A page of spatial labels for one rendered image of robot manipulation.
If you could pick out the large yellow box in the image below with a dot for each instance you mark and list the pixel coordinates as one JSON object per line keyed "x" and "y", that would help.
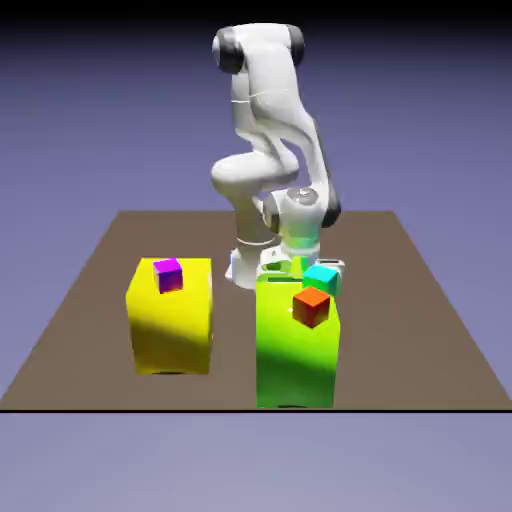
{"x": 170, "y": 328}

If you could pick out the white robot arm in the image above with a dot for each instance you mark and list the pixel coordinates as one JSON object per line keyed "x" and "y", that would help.
{"x": 268, "y": 100}

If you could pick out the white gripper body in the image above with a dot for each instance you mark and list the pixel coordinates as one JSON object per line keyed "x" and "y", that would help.
{"x": 276, "y": 267}

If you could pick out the large green box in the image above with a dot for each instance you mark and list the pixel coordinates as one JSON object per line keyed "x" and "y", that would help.
{"x": 294, "y": 356}

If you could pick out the small purple cube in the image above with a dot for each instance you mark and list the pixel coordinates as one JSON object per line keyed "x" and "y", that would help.
{"x": 168, "y": 276}

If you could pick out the small cyan cube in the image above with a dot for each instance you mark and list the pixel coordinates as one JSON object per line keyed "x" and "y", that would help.
{"x": 320, "y": 276}

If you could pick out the small orange cube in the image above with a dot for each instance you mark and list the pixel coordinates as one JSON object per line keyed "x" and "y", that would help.
{"x": 311, "y": 307}

